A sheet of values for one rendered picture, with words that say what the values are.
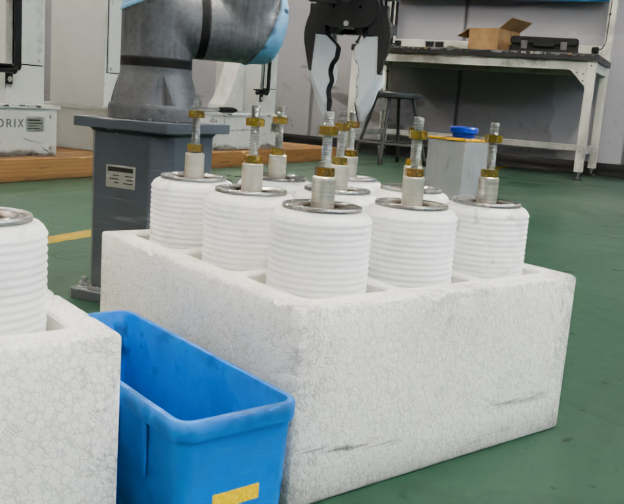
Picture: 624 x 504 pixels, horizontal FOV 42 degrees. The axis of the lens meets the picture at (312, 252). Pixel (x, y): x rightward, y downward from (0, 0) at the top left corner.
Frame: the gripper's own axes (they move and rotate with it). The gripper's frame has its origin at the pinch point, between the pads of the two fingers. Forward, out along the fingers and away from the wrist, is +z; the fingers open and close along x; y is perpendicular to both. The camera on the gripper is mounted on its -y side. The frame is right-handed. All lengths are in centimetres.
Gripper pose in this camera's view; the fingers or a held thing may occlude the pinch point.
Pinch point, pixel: (341, 108)
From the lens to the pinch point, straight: 91.6
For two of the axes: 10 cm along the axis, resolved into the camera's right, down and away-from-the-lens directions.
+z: -0.7, 9.8, 1.8
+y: 3.6, -1.4, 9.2
